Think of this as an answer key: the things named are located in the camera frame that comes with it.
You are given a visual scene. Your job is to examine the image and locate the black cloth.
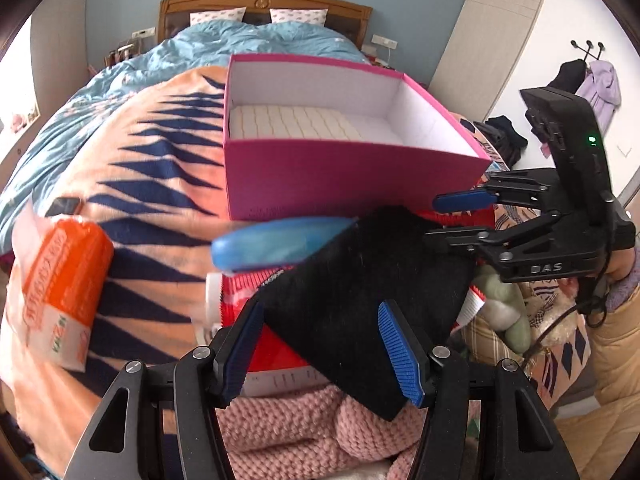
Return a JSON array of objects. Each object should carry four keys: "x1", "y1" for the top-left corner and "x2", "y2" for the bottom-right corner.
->
[{"x1": 262, "y1": 206, "x2": 476, "y2": 422}]

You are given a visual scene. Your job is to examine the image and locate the group of small bottles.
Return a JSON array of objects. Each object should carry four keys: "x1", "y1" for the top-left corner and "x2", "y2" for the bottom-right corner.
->
[{"x1": 102, "y1": 40, "x2": 138, "y2": 68}]

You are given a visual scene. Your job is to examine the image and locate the green and white plush toy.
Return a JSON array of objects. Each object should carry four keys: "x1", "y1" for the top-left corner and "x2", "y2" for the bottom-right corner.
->
[{"x1": 475, "y1": 265, "x2": 531, "y2": 356}]

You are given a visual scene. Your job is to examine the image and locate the person's right forearm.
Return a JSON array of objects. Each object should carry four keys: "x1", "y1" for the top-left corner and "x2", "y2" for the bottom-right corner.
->
[{"x1": 575, "y1": 250, "x2": 640, "y2": 480}]

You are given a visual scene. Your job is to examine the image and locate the dark smartphone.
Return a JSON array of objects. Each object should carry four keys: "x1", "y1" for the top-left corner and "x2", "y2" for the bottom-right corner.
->
[{"x1": 45, "y1": 196, "x2": 83, "y2": 218}]

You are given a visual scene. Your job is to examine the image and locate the white patterned pillow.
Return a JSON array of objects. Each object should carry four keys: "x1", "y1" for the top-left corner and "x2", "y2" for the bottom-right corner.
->
[
  {"x1": 189, "y1": 6, "x2": 248, "y2": 27},
  {"x1": 270, "y1": 7, "x2": 328, "y2": 27}
]

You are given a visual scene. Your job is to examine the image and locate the black hanging jacket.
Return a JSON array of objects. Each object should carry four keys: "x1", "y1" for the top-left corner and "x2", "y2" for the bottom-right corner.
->
[{"x1": 546, "y1": 59, "x2": 588, "y2": 93}]

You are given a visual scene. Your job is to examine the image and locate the pile of dark clothes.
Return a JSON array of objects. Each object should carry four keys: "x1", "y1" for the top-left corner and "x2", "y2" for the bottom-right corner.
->
[{"x1": 472, "y1": 116, "x2": 528, "y2": 171}]

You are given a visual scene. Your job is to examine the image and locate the black coat hooks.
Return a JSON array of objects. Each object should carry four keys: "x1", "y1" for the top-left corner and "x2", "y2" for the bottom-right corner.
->
[{"x1": 570, "y1": 39, "x2": 606, "y2": 63}]

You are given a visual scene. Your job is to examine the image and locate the dark bedside clutter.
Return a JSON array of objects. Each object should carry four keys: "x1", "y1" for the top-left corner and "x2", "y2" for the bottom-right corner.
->
[{"x1": 360, "y1": 45, "x2": 391, "y2": 68}]

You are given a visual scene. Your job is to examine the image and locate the beige plaid cloth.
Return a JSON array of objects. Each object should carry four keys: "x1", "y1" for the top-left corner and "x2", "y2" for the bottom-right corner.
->
[{"x1": 462, "y1": 320, "x2": 526, "y2": 396}]

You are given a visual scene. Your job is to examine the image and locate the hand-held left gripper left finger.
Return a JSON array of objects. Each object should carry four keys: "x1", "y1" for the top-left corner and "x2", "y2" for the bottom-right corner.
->
[{"x1": 65, "y1": 300, "x2": 266, "y2": 480}]

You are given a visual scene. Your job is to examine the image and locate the pink knitted cloth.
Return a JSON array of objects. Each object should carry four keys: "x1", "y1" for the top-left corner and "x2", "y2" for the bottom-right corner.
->
[{"x1": 217, "y1": 385, "x2": 436, "y2": 480}]

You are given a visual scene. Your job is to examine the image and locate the light blue duvet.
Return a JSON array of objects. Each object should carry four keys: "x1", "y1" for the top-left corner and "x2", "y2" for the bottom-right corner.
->
[{"x1": 0, "y1": 20, "x2": 371, "y2": 251}]

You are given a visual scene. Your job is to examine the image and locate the black cable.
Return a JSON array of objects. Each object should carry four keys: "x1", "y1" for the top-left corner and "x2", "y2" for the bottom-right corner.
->
[{"x1": 522, "y1": 255, "x2": 611, "y2": 361}]

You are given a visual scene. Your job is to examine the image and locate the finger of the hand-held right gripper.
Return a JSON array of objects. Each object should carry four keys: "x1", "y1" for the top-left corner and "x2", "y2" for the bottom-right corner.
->
[
  {"x1": 424, "y1": 209, "x2": 568, "y2": 261},
  {"x1": 432, "y1": 169, "x2": 558, "y2": 213}
]

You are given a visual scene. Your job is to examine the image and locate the red plastic packet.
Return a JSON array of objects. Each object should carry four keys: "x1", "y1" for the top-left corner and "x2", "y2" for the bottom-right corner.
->
[{"x1": 220, "y1": 207, "x2": 496, "y2": 373}]

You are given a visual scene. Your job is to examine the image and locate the wooden headboard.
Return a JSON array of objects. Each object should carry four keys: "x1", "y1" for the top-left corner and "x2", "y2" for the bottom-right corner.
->
[{"x1": 157, "y1": 0, "x2": 373, "y2": 51}]

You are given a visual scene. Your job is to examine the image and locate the cream blue knit cloth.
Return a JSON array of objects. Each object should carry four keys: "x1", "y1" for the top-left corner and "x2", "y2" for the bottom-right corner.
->
[{"x1": 229, "y1": 105, "x2": 403, "y2": 143}]

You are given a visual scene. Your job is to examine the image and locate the beige wardrobe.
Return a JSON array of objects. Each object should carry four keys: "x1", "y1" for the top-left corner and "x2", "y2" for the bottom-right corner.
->
[{"x1": 429, "y1": 0, "x2": 553, "y2": 123}]

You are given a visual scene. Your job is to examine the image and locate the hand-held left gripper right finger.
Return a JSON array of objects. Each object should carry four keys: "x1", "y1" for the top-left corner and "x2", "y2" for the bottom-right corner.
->
[{"x1": 377, "y1": 300, "x2": 581, "y2": 480}]

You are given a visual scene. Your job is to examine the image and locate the pink cardboard box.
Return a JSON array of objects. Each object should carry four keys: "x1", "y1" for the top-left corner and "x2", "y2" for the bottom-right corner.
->
[{"x1": 222, "y1": 54, "x2": 493, "y2": 222}]

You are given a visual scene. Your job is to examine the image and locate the orange tissue packet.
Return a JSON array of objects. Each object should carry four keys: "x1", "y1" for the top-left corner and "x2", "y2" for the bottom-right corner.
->
[{"x1": 10, "y1": 210, "x2": 116, "y2": 373}]

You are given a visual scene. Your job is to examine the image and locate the lilac hanging jacket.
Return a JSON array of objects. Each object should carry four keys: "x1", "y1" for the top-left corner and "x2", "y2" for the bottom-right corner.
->
[{"x1": 577, "y1": 60, "x2": 622, "y2": 136}]

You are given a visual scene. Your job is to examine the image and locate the orange blanket with navy triangles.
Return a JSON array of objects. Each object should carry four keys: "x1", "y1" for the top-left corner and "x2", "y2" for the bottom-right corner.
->
[{"x1": 0, "y1": 66, "x2": 596, "y2": 478}]

